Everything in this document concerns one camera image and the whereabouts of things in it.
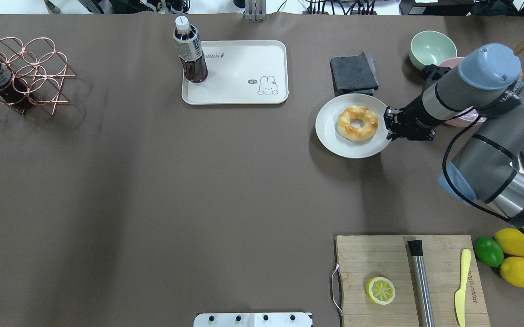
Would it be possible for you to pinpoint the wooden cutting board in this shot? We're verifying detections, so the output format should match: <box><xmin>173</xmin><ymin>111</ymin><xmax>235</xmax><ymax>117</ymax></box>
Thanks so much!
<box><xmin>335</xmin><ymin>235</ymin><xmax>472</xmax><ymax>327</ymax></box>

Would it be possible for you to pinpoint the dark tea bottle on tray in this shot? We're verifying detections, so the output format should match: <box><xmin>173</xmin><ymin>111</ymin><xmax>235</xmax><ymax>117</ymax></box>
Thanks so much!
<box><xmin>173</xmin><ymin>16</ymin><xmax>208</xmax><ymax>83</ymax></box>

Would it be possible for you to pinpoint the yellow lemon two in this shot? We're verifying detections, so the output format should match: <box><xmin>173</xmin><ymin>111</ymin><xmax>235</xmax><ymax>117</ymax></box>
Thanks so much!
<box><xmin>500</xmin><ymin>257</ymin><xmax>524</xmax><ymax>288</ymax></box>

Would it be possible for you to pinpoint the copper wire bottle rack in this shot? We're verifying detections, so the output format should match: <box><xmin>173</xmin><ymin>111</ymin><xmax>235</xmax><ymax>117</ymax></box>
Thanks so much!
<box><xmin>0</xmin><ymin>36</ymin><xmax>78</xmax><ymax>116</ymax></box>

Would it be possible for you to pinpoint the mint green bowl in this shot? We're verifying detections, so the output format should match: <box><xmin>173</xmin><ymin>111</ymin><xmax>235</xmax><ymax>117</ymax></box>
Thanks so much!
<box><xmin>409</xmin><ymin>30</ymin><xmax>458</xmax><ymax>70</ymax></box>

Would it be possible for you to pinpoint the yellow plastic knife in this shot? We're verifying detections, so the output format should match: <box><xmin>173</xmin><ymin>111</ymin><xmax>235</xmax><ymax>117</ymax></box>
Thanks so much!
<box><xmin>454</xmin><ymin>248</ymin><xmax>472</xmax><ymax>327</ymax></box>

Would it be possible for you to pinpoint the pink bowl of ice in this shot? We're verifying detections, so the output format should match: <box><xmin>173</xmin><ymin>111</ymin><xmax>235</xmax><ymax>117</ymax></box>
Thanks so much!
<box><xmin>438</xmin><ymin>57</ymin><xmax>486</xmax><ymax>128</ymax></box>

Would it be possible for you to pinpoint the cream rabbit tray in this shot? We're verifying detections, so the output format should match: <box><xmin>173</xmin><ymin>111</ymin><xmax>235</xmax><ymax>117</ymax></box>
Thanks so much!
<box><xmin>181</xmin><ymin>40</ymin><xmax>289</xmax><ymax>105</ymax></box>

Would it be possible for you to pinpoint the half lemon slice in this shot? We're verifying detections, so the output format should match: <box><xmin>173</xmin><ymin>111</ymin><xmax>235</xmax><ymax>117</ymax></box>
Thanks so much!
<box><xmin>366</xmin><ymin>277</ymin><xmax>395</xmax><ymax>306</ymax></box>

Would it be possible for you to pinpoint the white camera pillar base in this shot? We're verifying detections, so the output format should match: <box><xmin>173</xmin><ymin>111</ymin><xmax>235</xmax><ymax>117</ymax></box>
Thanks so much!
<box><xmin>193</xmin><ymin>312</ymin><xmax>314</xmax><ymax>327</ymax></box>

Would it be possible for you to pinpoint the white round plate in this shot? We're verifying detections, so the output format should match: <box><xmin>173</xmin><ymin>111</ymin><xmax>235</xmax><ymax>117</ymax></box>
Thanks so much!
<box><xmin>315</xmin><ymin>94</ymin><xmax>391</xmax><ymax>158</ymax></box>

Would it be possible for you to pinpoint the steel muddler rod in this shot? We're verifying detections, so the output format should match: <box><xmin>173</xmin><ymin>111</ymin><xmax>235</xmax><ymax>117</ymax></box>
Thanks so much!
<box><xmin>407</xmin><ymin>240</ymin><xmax>435</xmax><ymax>327</ymax></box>

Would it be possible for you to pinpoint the glazed donut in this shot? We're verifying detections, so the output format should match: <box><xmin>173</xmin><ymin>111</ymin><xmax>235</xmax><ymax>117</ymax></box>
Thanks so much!
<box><xmin>336</xmin><ymin>105</ymin><xmax>379</xmax><ymax>141</ymax></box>

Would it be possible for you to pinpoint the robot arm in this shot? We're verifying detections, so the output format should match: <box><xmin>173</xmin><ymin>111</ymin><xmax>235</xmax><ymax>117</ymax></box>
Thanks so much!
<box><xmin>384</xmin><ymin>43</ymin><xmax>524</xmax><ymax>235</ymax></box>

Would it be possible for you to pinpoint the aluminium frame post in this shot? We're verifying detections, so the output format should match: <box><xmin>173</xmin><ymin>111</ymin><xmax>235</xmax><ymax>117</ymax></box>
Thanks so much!
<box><xmin>243</xmin><ymin>0</ymin><xmax>267</xmax><ymax>21</ymax></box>

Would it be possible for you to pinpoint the yellow lemon one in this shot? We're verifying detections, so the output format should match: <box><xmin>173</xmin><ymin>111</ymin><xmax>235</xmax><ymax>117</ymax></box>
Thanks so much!
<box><xmin>493</xmin><ymin>228</ymin><xmax>524</xmax><ymax>257</ymax></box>

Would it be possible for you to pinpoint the green lime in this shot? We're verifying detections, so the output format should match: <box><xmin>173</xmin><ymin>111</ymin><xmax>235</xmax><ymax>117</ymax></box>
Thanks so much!
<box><xmin>473</xmin><ymin>237</ymin><xmax>504</xmax><ymax>268</ymax></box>

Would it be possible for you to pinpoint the grey folded cloth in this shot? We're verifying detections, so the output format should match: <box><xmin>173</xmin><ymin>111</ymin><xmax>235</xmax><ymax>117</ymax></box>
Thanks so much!
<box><xmin>329</xmin><ymin>51</ymin><xmax>380</xmax><ymax>96</ymax></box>

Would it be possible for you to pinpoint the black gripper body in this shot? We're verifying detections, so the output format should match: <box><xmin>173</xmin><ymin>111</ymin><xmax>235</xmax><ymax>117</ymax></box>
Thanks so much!
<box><xmin>394</xmin><ymin>101</ymin><xmax>437</xmax><ymax>141</ymax></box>

